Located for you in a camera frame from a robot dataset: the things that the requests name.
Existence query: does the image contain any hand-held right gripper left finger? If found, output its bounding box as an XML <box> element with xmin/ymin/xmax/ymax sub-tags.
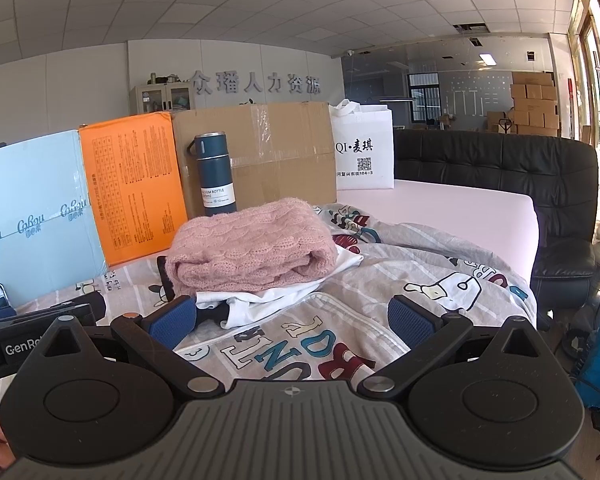
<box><xmin>30</xmin><ymin>295</ymin><xmax>226</xmax><ymax>402</ymax></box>

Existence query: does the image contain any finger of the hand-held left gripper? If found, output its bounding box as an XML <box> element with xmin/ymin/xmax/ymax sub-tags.
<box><xmin>50</xmin><ymin>292</ymin><xmax>106</xmax><ymax>324</ymax></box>
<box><xmin>0</xmin><ymin>307</ymin><xmax>96</xmax><ymax>344</ymax></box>

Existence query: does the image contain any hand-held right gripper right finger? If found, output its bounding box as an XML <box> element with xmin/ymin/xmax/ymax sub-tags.
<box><xmin>357</xmin><ymin>295</ymin><xmax>556</xmax><ymax>402</ymax></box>

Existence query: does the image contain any pink knit sweater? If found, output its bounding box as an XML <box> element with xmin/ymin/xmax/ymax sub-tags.
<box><xmin>165</xmin><ymin>197</ymin><xmax>337</xmax><ymax>296</ymax></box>

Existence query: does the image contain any black garment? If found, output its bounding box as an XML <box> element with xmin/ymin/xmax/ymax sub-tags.
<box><xmin>156</xmin><ymin>255</ymin><xmax>231</xmax><ymax>328</ymax></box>

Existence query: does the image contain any cartoon printed quilt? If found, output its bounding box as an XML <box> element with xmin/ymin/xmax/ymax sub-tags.
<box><xmin>0</xmin><ymin>200</ymin><xmax>540</xmax><ymax>411</ymax></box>

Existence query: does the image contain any white garment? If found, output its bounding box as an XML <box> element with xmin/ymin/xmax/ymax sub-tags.
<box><xmin>195</xmin><ymin>247</ymin><xmax>365</xmax><ymax>331</ymax></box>

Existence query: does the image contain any orange cardboard box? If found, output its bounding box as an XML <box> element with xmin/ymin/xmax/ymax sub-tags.
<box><xmin>78</xmin><ymin>112</ymin><xmax>188</xmax><ymax>267</ymax></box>

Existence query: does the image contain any large light blue carton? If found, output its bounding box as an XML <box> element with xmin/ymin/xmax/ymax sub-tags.
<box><xmin>0</xmin><ymin>130</ymin><xmax>108</xmax><ymax>306</ymax></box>

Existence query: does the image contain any dark blue vacuum bottle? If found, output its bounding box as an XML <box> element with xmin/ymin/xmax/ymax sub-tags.
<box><xmin>187</xmin><ymin>132</ymin><xmax>238</xmax><ymax>217</ymax></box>

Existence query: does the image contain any black leather sofa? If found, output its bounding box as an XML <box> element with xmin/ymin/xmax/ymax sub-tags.
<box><xmin>394</xmin><ymin>129</ymin><xmax>600</xmax><ymax>333</ymax></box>

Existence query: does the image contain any brown cardboard box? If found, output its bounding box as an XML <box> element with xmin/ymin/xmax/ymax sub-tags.
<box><xmin>171</xmin><ymin>101</ymin><xmax>338</xmax><ymax>221</ymax></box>

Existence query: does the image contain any white tote bag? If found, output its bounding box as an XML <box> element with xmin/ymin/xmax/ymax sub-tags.
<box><xmin>328</xmin><ymin>99</ymin><xmax>395</xmax><ymax>191</ymax></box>

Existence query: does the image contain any grey glass-door cabinet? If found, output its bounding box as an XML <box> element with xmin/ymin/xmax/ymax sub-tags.
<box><xmin>131</xmin><ymin>82</ymin><xmax>196</xmax><ymax>116</ymax></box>

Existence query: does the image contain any stack of cardboard boxes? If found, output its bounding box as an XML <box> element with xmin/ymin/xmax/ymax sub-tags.
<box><xmin>487</xmin><ymin>72</ymin><xmax>561</xmax><ymax>136</ymax></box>

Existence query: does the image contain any metal wall lettering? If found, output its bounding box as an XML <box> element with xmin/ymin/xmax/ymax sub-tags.
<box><xmin>190</xmin><ymin>70</ymin><xmax>323</xmax><ymax>96</ymax></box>

